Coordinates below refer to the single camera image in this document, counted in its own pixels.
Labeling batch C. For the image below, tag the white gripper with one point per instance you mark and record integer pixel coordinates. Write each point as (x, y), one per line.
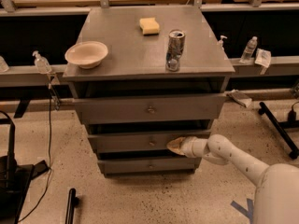
(187, 146)

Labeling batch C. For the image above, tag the grey drawer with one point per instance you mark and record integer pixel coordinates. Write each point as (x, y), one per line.
(149, 108)
(144, 141)
(157, 164)

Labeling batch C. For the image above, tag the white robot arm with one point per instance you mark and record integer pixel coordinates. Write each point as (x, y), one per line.
(276, 199)

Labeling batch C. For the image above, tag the grey bottom drawer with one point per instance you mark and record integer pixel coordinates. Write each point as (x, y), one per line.
(157, 164)

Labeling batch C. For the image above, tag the grey top drawer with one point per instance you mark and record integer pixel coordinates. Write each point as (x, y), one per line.
(149, 108)

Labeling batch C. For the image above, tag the grey drawer cabinet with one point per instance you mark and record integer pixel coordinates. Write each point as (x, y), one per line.
(135, 66)

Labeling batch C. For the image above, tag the black stand base right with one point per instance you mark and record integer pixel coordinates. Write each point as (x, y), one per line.
(282, 126)

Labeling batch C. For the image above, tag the silver soda can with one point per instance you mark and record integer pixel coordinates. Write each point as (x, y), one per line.
(175, 49)

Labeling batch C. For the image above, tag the small pump bottle right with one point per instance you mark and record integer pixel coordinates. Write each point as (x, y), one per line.
(221, 41)

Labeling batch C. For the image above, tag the black bar on floor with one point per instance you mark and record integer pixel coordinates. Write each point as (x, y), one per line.
(72, 203)

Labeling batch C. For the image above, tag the yellow sponge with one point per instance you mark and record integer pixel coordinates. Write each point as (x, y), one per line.
(149, 26)

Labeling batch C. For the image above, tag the white wipe packet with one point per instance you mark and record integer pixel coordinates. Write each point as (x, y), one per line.
(263, 58)

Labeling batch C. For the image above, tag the clear water bottle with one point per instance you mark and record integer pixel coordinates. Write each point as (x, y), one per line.
(249, 49)

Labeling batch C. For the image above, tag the beige bowl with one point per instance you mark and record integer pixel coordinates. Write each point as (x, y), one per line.
(87, 55)

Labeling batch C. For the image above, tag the clear pump bottle left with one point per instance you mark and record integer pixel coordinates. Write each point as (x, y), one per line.
(41, 63)

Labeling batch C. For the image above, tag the black stand left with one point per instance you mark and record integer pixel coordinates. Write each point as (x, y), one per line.
(14, 178)

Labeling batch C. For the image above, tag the grey metal rail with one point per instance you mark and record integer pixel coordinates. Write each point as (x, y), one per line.
(23, 76)

